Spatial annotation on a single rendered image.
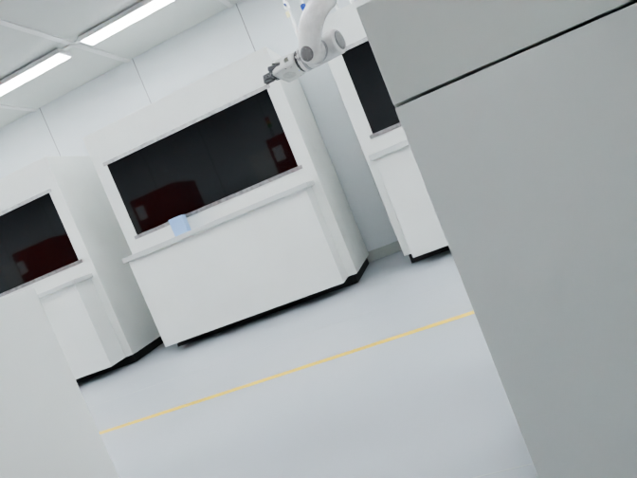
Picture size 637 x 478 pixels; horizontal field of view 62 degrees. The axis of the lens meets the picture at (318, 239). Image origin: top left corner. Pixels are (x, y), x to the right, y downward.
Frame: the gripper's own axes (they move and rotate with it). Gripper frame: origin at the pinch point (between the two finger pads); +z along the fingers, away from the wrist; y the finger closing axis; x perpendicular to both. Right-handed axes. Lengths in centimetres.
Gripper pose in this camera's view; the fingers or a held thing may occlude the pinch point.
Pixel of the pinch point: (268, 78)
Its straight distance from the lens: 200.4
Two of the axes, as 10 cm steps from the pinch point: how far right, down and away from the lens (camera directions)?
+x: -1.5, -9.7, 1.7
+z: -7.9, 2.2, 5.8
